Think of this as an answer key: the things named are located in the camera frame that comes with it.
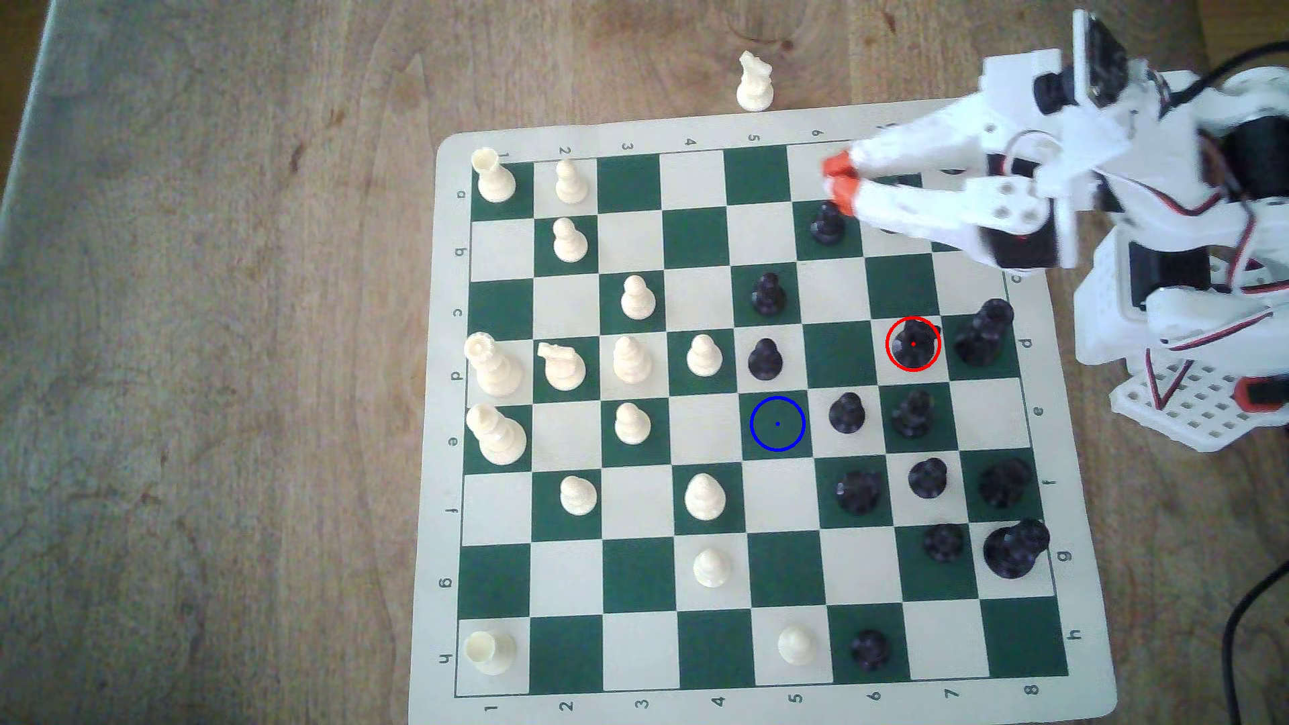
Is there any thin black camera cable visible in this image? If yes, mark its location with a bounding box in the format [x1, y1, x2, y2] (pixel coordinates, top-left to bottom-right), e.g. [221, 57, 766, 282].
[1166, 42, 1289, 104]

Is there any green white chess board mat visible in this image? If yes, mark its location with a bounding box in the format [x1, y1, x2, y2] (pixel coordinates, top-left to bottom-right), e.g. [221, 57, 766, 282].
[408, 95, 1119, 725]

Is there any orange black clamp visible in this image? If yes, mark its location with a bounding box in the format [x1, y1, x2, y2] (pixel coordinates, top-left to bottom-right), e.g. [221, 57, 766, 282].
[1237, 375, 1289, 414]

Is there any red white servo wire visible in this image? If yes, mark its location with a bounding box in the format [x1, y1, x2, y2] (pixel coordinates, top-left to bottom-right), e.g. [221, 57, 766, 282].
[1143, 347, 1196, 412]

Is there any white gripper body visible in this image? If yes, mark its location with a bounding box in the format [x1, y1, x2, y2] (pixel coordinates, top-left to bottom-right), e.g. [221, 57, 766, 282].
[982, 50, 1159, 270]

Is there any black chess knight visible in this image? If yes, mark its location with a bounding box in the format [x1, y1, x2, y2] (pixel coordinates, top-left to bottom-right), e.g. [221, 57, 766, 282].
[836, 470, 884, 516]
[892, 319, 938, 369]

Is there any white chess bishop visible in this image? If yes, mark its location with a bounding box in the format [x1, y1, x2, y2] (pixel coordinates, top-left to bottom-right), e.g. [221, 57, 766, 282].
[612, 335, 654, 385]
[685, 472, 727, 522]

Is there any white chess queen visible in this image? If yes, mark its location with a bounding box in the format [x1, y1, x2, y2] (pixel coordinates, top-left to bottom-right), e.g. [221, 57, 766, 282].
[463, 333, 525, 397]

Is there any white chess rook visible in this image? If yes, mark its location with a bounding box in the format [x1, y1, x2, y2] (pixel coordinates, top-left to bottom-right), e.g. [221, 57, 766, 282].
[471, 147, 518, 205]
[463, 630, 518, 677]

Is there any black chess rook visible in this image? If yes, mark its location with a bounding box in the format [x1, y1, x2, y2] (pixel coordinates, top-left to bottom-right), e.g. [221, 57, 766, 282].
[977, 458, 1035, 510]

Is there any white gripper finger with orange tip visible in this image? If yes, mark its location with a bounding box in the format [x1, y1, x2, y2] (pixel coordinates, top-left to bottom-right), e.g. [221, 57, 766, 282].
[826, 175, 1051, 259]
[820, 93, 1008, 183]

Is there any white chess knight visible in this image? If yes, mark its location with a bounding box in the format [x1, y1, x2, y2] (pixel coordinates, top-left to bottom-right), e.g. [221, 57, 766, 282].
[736, 50, 775, 113]
[536, 341, 587, 393]

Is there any white chess king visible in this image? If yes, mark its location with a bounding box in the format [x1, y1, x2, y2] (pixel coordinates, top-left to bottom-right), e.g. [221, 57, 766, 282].
[465, 403, 528, 467]

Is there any black chess king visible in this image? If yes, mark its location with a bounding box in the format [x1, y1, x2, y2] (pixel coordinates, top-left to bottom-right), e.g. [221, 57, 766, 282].
[983, 518, 1051, 580]

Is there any thick black cable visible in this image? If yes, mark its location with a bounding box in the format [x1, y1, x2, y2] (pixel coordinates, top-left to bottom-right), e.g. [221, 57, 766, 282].
[1221, 574, 1289, 725]

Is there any white perforated base plate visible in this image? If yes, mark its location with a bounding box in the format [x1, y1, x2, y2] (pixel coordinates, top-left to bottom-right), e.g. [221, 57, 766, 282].
[1110, 347, 1289, 452]

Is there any black gripper camera module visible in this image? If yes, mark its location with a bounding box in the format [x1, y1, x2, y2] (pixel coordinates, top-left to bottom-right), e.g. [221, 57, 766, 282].
[1071, 10, 1149, 108]

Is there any black chess queen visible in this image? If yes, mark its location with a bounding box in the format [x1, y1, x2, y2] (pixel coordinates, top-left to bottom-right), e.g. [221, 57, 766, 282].
[953, 298, 1015, 368]

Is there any black chess bishop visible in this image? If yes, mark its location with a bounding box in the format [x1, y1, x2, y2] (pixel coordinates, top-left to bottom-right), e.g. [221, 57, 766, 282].
[891, 389, 936, 440]

